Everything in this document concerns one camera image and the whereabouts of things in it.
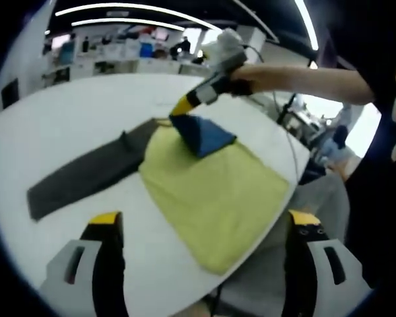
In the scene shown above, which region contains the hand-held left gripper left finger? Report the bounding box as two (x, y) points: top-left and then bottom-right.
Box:
(39, 211), (129, 317)

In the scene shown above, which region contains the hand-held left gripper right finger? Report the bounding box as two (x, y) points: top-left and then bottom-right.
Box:
(283, 209), (374, 317)

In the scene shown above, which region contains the yellow blue grey garment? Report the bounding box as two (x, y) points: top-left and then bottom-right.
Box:
(26, 114), (290, 277)

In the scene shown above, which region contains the person's right hand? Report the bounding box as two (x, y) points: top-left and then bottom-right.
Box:
(229, 63), (263, 97)

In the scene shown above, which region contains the grey mesh office chair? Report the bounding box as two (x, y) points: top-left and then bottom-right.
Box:
(197, 171), (349, 317)

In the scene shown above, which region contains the white counter cabinet row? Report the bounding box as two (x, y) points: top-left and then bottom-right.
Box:
(41, 54), (215, 88)

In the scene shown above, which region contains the white ceiling light strip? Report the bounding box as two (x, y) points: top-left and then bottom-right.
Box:
(295, 0), (319, 51)
(71, 18), (185, 32)
(55, 3), (220, 31)

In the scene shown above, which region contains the light blue display cabinet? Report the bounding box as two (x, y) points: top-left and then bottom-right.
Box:
(59, 41), (75, 65)

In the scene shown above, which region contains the white square pillar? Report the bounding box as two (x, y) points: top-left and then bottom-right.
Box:
(0, 0), (57, 100)

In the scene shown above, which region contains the black cabinet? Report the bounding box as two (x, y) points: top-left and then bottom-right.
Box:
(1, 78), (20, 110)

